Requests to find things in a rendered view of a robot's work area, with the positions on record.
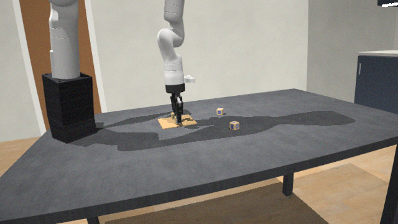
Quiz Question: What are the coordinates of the tan square mat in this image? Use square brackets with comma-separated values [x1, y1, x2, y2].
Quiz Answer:
[158, 114, 197, 129]

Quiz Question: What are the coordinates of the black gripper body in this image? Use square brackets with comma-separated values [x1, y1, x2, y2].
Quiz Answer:
[165, 83, 185, 106]

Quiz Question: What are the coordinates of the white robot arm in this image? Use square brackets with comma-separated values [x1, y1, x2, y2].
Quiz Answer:
[48, 0, 195, 85]

